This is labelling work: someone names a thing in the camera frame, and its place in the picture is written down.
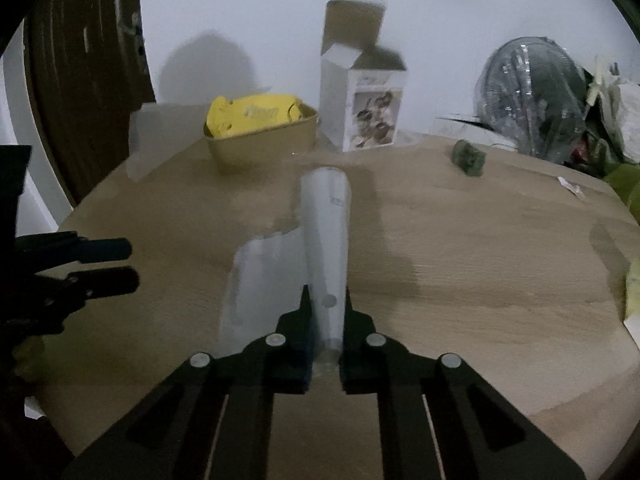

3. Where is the white plastic pouch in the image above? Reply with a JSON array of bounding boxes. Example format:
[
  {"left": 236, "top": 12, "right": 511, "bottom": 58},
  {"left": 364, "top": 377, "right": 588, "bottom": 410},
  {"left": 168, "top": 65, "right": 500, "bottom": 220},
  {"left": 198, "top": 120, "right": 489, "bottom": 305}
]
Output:
[{"left": 216, "top": 167, "right": 350, "bottom": 363}]

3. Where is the brown cardboard tray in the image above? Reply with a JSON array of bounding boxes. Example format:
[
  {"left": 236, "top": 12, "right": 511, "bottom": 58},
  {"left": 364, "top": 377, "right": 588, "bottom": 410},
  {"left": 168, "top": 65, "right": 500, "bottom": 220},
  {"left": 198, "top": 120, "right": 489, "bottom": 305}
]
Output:
[{"left": 203, "top": 103, "right": 318, "bottom": 174}]

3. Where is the yellow bag in tray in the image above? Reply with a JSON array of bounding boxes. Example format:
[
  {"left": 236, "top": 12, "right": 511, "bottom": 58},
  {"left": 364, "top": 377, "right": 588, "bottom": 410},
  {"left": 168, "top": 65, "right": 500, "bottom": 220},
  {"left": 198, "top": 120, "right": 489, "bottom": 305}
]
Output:
[{"left": 205, "top": 93, "right": 303, "bottom": 139}]

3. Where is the yellow tissue pack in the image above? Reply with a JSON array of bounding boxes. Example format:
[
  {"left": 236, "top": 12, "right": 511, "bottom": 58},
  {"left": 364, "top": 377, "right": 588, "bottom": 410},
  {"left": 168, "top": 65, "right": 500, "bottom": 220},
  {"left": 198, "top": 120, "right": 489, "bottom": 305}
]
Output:
[{"left": 623, "top": 259, "right": 640, "bottom": 348}]

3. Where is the small dark green object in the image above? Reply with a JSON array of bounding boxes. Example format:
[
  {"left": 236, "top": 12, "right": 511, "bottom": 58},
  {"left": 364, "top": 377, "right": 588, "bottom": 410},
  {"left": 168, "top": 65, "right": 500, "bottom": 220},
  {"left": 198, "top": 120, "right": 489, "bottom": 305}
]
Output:
[{"left": 451, "top": 140, "right": 486, "bottom": 177}]

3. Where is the small white wrapper scrap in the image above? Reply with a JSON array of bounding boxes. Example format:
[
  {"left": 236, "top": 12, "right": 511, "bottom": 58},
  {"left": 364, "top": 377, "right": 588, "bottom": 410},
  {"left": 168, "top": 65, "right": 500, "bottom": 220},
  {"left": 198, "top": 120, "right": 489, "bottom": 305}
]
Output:
[{"left": 558, "top": 177, "right": 586, "bottom": 200}]

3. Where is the olive green clothes pile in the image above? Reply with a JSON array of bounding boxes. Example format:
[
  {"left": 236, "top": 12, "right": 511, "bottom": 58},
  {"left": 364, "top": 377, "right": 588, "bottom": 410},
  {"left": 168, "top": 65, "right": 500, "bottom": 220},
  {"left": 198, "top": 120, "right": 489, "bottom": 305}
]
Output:
[{"left": 572, "top": 130, "right": 639, "bottom": 217}]

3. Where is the fan wrapped in plastic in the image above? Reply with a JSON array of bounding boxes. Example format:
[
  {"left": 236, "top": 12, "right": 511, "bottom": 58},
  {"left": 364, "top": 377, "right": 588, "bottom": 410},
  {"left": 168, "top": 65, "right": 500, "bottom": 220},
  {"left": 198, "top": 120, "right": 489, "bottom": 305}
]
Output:
[{"left": 475, "top": 37, "right": 587, "bottom": 164}]

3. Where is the white open carton box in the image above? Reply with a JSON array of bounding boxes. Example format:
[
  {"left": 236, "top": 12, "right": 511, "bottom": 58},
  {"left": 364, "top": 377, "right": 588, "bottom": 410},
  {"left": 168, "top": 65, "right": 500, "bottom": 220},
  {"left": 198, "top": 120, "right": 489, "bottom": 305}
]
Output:
[{"left": 319, "top": 0, "right": 408, "bottom": 152}]

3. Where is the white printed plastic bag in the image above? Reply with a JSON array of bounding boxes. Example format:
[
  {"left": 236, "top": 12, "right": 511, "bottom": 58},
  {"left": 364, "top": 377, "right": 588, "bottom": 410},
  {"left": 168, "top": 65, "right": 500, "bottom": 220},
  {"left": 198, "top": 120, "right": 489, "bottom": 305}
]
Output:
[{"left": 586, "top": 55, "right": 639, "bottom": 164}]

